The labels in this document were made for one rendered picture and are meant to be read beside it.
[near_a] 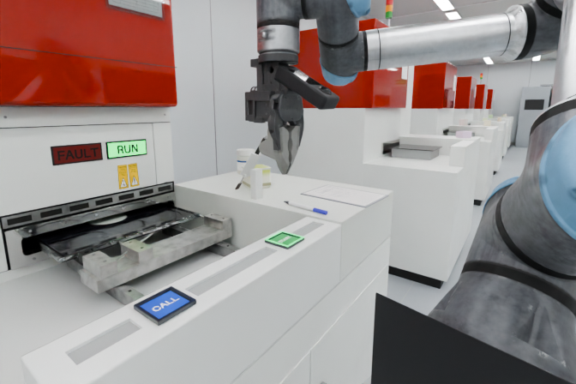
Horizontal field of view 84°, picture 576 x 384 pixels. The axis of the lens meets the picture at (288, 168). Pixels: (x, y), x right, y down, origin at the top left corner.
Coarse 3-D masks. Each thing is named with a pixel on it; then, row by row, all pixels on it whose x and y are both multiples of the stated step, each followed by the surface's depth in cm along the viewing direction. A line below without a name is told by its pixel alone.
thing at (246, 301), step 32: (320, 224) 73; (256, 256) 57; (288, 256) 56; (320, 256) 65; (160, 288) 46; (192, 288) 47; (224, 288) 46; (256, 288) 49; (288, 288) 57; (320, 288) 66; (96, 320) 39; (128, 320) 39; (192, 320) 40; (224, 320) 44; (256, 320) 50; (288, 320) 58; (32, 352) 34; (64, 352) 34; (96, 352) 34; (128, 352) 34; (160, 352) 36; (192, 352) 40; (224, 352) 45; (256, 352) 51
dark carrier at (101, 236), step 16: (144, 208) 103; (160, 208) 103; (80, 224) 89; (112, 224) 89; (128, 224) 89; (144, 224) 89; (160, 224) 89; (48, 240) 78; (64, 240) 78; (80, 240) 78; (96, 240) 78
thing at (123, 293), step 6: (78, 258) 79; (72, 264) 80; (78, 264) 77; (78, 270) 78; (114, 288) 67; (120, 288) 66; (126, 288) 66; (132, 288) 66; (114, 294) 67; (120, 294) 66; (126, 294) 64; (132, 294) 64; (138, 294) 64; (120, 300) 66; (126, 300) 64; (132, 300) 63
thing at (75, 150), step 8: (96, 144) 87; (56, 152) 79; (64, 152) 81; (72, 152) 82; (80, 152) 84; (88, 152) 85; (96, 152) 87; (56, 160) 80; (64, 160) 81; (72, 160) 82; (80, 160) 84
